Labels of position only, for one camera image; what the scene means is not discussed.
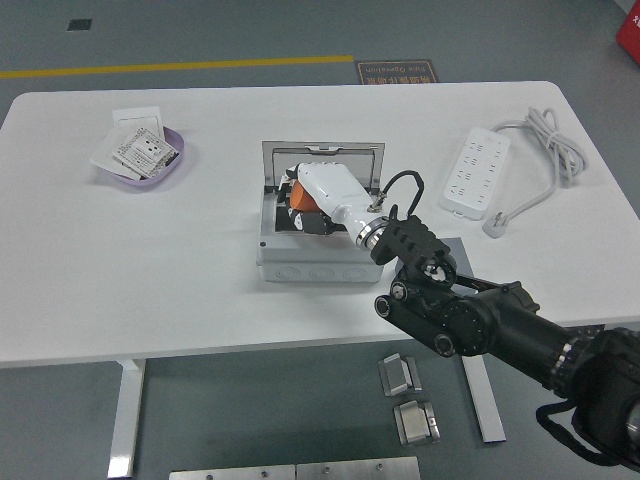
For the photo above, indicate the grey cube with round hole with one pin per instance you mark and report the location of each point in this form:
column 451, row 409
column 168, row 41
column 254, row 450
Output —
column 457, row 250

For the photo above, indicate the purple plastic tray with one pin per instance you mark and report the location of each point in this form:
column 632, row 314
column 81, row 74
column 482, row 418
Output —
column 145, row 184

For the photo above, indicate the orange cylinder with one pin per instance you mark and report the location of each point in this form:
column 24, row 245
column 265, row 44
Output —
column 301, row 197

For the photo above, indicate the grey junction box clear lid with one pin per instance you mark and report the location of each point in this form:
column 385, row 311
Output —
column 320, row 272

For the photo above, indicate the plain white panel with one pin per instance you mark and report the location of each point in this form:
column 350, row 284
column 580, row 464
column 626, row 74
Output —
column 105, row 152

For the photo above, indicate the white power strip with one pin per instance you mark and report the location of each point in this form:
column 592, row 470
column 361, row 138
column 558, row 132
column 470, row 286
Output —
column 475, row 170

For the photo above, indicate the printed white socket panel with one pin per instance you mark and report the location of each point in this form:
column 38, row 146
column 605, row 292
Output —
column 145, row 150

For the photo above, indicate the black floor hatch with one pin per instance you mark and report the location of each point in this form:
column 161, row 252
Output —
column 79, row 25

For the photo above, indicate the white table leg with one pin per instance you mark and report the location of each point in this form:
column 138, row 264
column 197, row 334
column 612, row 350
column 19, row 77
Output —
column 492, row 420
column 125, row 425

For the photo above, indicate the metal base plate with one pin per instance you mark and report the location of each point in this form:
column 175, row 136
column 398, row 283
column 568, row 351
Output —
column 230, row 473
column 357, row 469

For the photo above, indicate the red box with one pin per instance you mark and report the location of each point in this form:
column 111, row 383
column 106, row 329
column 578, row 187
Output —
column 631, row 30

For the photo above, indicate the brown floor sign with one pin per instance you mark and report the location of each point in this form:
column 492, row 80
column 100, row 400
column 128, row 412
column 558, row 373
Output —
column 395, row 72

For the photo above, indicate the white wall switch plate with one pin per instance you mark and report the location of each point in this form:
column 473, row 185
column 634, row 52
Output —
column 135, row 117

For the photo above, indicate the small metal block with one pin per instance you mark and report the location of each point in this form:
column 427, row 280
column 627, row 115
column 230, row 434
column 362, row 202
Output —
column 397, row 377
column 415, row 425

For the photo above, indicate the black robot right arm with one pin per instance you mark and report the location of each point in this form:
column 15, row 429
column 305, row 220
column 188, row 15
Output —
column 480, row 320

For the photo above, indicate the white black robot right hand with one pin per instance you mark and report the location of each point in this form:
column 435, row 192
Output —
column 332, row 187

